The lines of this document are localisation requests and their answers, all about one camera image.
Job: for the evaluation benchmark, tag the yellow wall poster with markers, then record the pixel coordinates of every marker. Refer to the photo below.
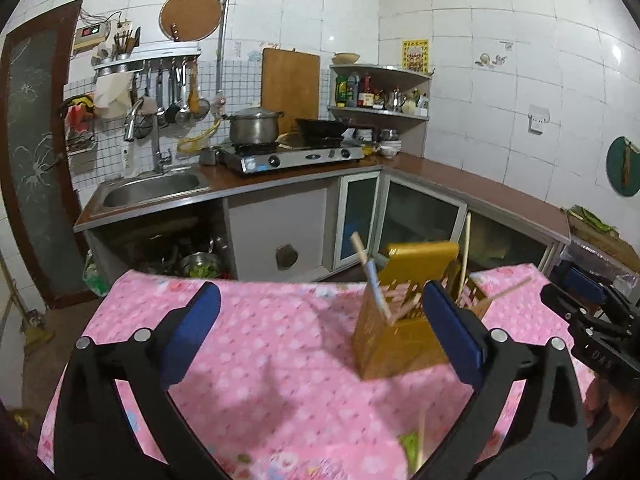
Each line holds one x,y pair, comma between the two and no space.
415,55

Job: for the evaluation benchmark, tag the steel wall utensil rack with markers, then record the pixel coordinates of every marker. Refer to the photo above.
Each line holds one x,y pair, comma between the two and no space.
150,55

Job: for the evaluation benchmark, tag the steel faucet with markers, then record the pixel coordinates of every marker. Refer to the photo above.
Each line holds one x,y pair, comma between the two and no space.
156,150

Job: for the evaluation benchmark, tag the steel cup of knives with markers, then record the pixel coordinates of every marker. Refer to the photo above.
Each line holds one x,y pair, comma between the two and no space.
123,45

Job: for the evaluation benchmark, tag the brown frosted glass door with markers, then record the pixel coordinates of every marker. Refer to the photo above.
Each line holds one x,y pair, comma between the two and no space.
35,160

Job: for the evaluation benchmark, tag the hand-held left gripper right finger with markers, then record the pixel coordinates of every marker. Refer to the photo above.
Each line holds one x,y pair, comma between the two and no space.
455,340

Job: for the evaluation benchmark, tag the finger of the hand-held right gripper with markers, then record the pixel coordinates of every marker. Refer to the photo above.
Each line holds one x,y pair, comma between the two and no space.
560,297
587,282

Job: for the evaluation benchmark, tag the round woven board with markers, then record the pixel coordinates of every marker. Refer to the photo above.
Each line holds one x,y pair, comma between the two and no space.
191,14

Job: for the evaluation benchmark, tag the grey base cabinets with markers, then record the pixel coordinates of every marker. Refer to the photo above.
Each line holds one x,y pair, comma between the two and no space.
275,230

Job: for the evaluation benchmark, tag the white hanging bag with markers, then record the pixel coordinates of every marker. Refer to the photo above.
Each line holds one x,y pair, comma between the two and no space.
115,97

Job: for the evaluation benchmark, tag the pink floral tablecloth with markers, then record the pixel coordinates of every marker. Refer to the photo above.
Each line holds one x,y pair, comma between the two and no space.
275,385

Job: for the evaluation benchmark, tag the thick wooden chopping block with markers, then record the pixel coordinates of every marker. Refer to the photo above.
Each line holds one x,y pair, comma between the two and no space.
600,245

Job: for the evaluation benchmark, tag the green vegetables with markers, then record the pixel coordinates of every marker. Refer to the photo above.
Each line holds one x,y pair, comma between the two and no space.
592,217

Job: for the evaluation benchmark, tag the steel sink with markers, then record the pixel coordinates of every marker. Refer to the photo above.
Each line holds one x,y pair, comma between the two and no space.
150,187

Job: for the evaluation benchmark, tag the bunch of wooden chopsticks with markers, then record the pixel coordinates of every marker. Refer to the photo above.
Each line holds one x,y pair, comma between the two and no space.
359,247

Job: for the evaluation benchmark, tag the wall power strip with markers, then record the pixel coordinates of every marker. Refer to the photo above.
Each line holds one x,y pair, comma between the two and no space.
91,36

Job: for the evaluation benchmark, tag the small steel cup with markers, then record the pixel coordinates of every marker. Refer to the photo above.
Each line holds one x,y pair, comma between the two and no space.
206,157

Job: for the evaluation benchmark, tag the steel gas stove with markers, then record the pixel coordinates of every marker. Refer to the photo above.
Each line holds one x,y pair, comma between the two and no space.
300,157

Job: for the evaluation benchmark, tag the black wok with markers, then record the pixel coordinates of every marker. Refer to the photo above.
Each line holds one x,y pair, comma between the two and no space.
320,129

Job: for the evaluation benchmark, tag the steel cooking pot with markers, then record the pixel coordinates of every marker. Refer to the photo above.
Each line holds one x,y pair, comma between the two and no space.
252,129

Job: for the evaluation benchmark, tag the hanging steel ladle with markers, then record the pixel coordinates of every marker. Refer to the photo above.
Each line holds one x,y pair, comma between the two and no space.
184,112

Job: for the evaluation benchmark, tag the small wall sticker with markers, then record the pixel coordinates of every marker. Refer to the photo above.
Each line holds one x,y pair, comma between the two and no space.
487,60

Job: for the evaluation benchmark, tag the wooden cutting board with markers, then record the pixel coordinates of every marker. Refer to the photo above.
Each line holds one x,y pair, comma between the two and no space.
290,85

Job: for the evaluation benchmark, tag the row of condiment bottles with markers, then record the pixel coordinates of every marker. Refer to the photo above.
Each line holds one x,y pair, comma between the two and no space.
365,94

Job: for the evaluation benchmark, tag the hanging dark ladle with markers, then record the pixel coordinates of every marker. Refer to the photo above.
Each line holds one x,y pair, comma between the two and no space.
171,112

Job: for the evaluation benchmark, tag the steel bowl with greens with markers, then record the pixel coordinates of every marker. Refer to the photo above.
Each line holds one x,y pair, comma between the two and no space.
200,266

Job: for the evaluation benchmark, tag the white wall socket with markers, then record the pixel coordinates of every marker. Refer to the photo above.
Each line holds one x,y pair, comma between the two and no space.
538,119

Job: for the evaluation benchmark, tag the brown kitchen counter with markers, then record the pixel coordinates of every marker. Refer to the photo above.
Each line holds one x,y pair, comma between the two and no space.
475,180

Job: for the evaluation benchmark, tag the stack of bowls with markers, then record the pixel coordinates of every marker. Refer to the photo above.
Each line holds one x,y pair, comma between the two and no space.
390,147

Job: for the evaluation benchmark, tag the grey wall pipe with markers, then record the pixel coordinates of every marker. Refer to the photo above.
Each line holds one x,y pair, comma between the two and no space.
223,20

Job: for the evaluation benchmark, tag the plastic covered side table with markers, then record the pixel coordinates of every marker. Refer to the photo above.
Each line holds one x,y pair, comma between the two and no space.
615,267

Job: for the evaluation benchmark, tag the green round board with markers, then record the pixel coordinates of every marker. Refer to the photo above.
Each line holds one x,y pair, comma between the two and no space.
622,165

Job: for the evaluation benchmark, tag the single light wood chopstick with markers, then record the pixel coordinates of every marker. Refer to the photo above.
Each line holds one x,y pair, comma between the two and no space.
421,435

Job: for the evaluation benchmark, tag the beige bowl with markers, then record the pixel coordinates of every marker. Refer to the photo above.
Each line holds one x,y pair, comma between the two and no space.
346,58

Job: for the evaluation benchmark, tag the green plastic bag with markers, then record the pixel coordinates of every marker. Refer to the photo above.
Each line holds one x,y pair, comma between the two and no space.
95,280

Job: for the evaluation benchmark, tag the yellow slotted utensil holder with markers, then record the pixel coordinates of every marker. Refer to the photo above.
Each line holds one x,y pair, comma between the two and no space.
395,345

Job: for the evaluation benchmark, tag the grey corner shelf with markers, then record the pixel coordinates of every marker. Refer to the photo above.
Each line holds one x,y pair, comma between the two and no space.
385,71

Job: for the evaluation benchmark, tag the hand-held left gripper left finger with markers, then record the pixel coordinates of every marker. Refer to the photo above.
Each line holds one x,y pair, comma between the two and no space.
195,330

